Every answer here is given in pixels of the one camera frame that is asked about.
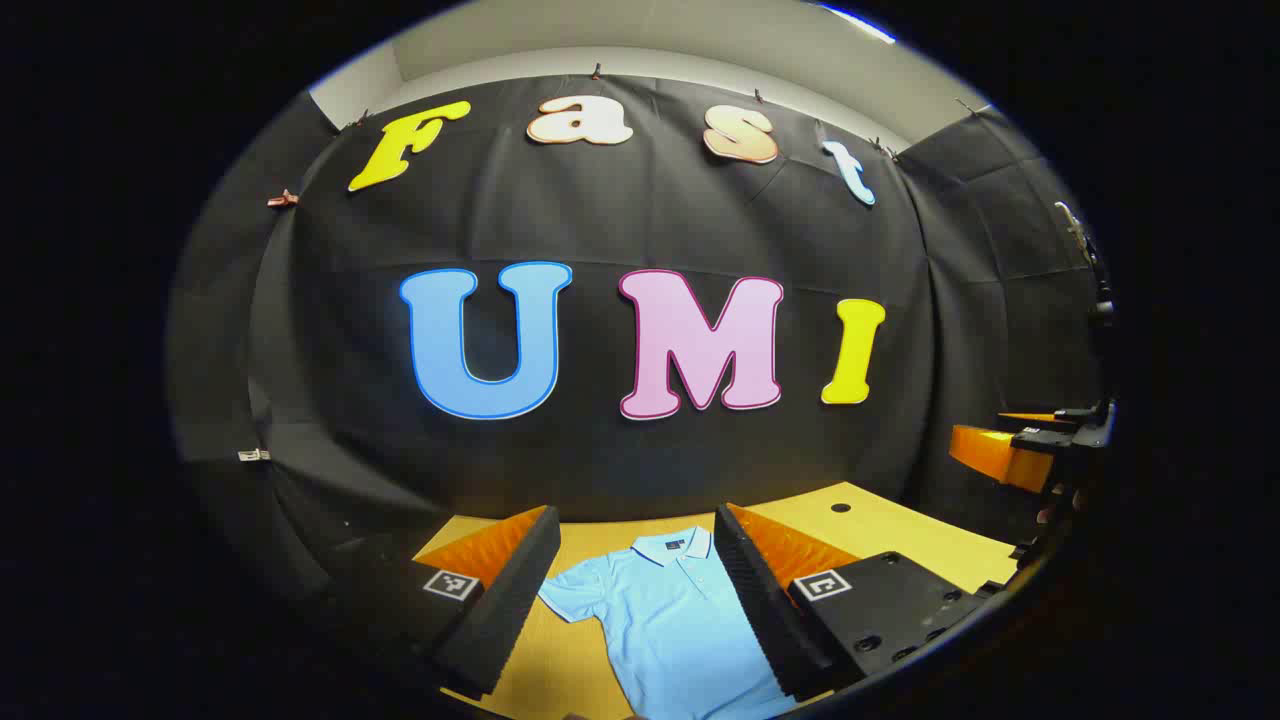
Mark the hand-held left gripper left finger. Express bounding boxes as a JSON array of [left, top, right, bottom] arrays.
[[320, 505, 563, 701]]

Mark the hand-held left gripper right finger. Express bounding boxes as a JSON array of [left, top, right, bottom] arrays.
[[712, 502, 1006, 703]]

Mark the light blue T-shirt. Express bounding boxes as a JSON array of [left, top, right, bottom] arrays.
[[538, 527, 801, 720]]

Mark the black tripod stand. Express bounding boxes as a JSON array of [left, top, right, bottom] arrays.
[[1055, 200, 1116, 331]]

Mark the black backdrop cloth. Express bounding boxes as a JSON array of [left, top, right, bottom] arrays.
[[165, 72, 1111, 601]]

